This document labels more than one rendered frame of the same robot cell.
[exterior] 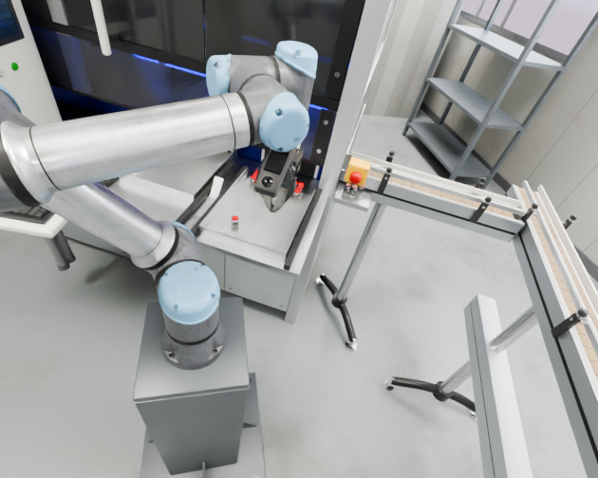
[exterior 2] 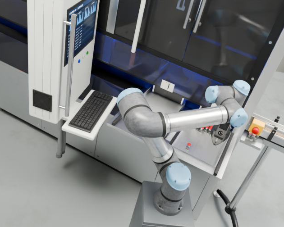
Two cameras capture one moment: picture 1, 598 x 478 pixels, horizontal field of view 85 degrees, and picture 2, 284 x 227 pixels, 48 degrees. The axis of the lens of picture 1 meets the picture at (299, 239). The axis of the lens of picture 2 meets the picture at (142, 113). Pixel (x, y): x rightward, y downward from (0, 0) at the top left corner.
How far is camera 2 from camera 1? 0.88 m
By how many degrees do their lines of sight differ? 11
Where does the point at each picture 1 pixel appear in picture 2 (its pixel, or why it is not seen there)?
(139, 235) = (162, 148)
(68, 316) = (55, 187)
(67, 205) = not seen: hidden behind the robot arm
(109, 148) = (187, 123)
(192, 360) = (170, 210)
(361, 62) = (266, 75)
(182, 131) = (207, 119)
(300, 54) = (244, 88)
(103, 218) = (156, 139)
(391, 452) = not seen: outside the picture
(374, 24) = (275, 61)
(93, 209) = not seen: hidden behind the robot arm
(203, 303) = (186, 182)
